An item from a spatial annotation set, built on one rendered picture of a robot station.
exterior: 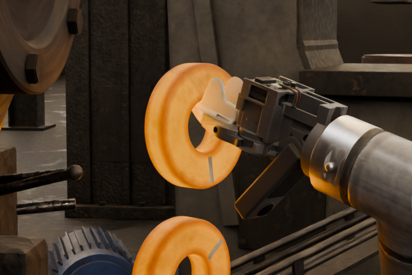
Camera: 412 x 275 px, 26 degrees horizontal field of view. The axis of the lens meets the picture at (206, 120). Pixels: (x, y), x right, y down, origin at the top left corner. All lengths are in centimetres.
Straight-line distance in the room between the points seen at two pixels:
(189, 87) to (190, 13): 239
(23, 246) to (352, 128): 37
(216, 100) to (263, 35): 230
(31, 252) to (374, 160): 37
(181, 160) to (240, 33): 233
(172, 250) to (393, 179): 33
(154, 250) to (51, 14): 43
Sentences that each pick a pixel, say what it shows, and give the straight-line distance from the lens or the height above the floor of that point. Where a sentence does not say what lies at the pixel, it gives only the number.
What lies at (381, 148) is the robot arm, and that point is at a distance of 93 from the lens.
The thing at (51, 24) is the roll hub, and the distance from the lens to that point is 76.
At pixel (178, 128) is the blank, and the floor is 91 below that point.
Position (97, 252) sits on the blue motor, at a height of 33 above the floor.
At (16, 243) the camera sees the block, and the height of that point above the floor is 80.
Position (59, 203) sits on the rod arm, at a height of 87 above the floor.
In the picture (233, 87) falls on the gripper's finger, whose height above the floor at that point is 95.
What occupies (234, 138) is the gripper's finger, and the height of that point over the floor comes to 90.
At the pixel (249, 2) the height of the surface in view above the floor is 113.
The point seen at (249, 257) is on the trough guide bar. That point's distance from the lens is 131.
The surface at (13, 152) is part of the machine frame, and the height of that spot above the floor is 86.
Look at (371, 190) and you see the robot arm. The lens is 93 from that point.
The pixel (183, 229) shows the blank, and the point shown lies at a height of 77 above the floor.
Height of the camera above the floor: 102
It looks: 6 degrees down
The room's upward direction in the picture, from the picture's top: straight up
